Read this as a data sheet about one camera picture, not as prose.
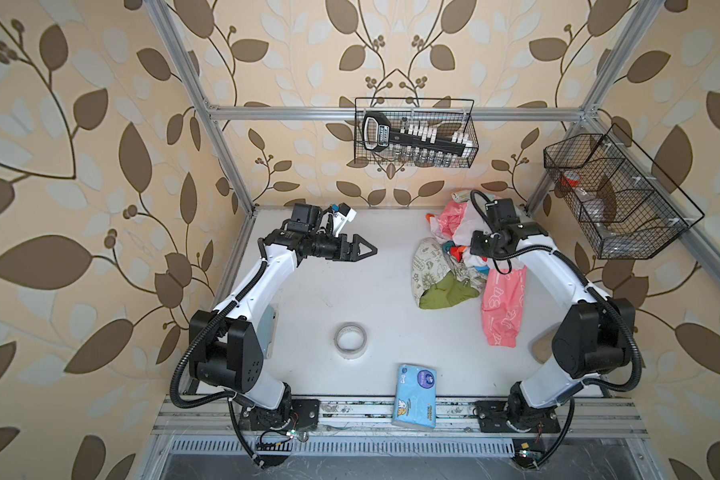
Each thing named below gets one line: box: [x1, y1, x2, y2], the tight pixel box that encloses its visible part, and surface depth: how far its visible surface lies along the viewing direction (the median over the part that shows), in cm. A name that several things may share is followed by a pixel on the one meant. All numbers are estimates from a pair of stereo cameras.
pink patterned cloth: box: [436, 201, 527, 348], surface depth 92 cm
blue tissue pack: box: [392, 363, 437, 429], surface depth 74 cm
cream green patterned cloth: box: [412, 237, 487, 306], surface depth 101 cm
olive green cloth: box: [419, 271, 480, 310], surface depth 96 cm
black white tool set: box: [362, 111, 472, 167], surface depth 87 cm
